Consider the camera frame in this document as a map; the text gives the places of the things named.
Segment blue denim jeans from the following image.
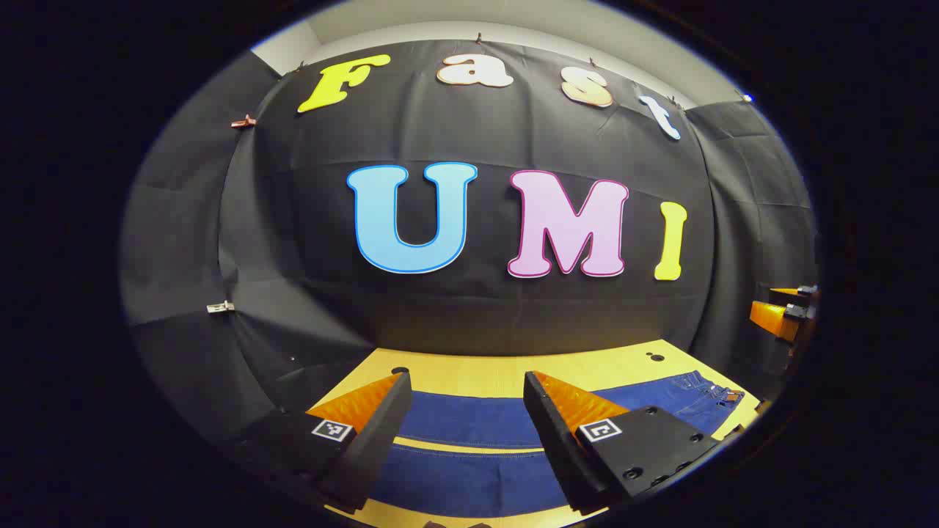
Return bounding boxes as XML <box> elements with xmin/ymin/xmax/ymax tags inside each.
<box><xmin>370</xmin><ymin>370</ymin><xmax>745</xmax><ymax>519</ymax></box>

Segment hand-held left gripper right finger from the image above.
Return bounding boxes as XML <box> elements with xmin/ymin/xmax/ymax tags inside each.
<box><xmin>522</xmin><ymin>370</ymin><xmax>721</xmax><ymax>516</ymax></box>

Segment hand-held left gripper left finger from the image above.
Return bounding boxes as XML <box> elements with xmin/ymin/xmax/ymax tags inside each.
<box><xmin>236</xmin><ymin>370</ymin><xmax>413</xmax><ymax>514</ymax></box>

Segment black backdrop cloth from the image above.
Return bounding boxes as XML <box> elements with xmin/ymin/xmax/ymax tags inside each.
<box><xmin>121</xmin><ymin>38</ymin><xmax>819</xmax><ymax>441</ymax></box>

